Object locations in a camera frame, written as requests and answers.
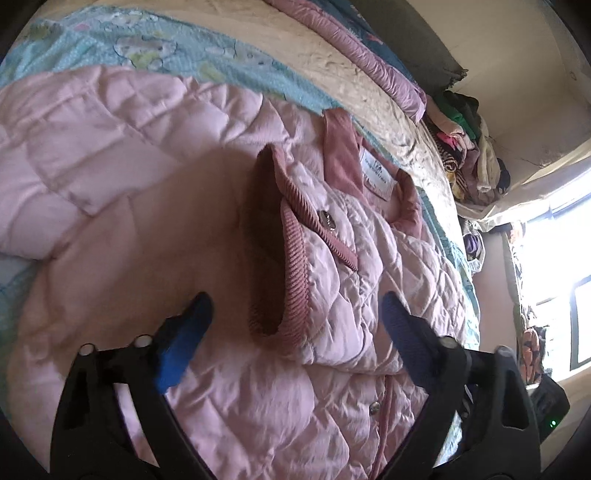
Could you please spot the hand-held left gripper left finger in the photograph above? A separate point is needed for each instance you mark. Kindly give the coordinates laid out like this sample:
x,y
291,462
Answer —
x,y
184,341

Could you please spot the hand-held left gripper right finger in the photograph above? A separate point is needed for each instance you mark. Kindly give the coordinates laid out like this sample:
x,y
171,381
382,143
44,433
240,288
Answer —
x,y
406,332

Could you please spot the pink quilted jacket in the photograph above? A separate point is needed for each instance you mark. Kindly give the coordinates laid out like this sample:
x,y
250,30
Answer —
x,y
115,184

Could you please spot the pile of mixed clothes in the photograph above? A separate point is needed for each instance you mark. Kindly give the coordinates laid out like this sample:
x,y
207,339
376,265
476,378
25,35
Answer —
x,y
461,138

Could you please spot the orange patterned cloth bundle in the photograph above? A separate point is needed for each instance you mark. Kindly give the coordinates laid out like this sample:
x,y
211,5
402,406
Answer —
x,y
531,350

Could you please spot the white bag with purple cloth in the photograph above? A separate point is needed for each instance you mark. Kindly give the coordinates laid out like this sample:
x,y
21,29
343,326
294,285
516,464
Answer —
x,y
473,247

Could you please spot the dark patterned windowsill cloth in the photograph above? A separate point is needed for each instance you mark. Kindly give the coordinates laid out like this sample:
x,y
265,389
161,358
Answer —
x,y
519,277

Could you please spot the window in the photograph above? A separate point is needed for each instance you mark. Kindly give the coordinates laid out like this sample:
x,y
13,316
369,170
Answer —
x,y
563,258

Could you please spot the white curtain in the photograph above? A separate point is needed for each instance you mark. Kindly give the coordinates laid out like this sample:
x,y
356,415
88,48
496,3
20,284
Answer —
x,y
508,207

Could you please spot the dark floral quilt pink lining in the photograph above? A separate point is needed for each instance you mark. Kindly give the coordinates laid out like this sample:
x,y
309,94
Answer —
x,y
369,60

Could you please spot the bed with beige sheet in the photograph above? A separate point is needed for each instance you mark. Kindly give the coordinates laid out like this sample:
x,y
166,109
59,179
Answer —
x,y
323,60

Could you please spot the grey padded headboard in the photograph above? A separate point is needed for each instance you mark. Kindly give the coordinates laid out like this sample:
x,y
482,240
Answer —
x,y
415,41

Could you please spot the light blue cartoon blanket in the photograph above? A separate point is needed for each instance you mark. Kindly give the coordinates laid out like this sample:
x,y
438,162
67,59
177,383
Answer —
x,y
138,46

